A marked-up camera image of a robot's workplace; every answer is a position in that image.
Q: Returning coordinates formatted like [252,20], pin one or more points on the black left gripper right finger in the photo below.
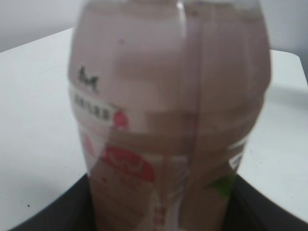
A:
[250,210]

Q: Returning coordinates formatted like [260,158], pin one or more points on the peach oolong tea bottle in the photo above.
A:
[166,93]

